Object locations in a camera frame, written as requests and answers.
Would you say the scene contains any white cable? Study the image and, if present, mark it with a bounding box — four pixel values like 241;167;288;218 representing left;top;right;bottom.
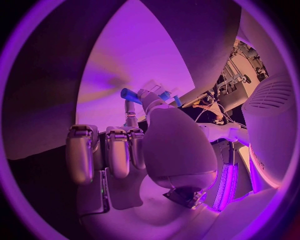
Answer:
194;102;247;130

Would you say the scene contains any blue cylinder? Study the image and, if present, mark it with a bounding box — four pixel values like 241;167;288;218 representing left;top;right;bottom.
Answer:
120;87;143;105

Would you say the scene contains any glowing light bar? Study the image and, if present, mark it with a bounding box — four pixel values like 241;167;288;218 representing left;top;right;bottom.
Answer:
211;162;240;212

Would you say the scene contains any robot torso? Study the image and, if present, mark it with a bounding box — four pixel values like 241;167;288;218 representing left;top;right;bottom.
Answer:
240;72;300;191

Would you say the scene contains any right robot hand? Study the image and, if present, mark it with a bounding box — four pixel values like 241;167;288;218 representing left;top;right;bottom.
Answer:
64;88;222;240

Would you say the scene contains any white task board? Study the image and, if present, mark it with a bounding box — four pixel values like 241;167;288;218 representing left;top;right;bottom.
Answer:
75;0;197;126

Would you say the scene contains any wheeled metal equipment rack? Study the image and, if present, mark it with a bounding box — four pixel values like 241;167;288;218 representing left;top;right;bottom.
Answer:
217;40;270;99

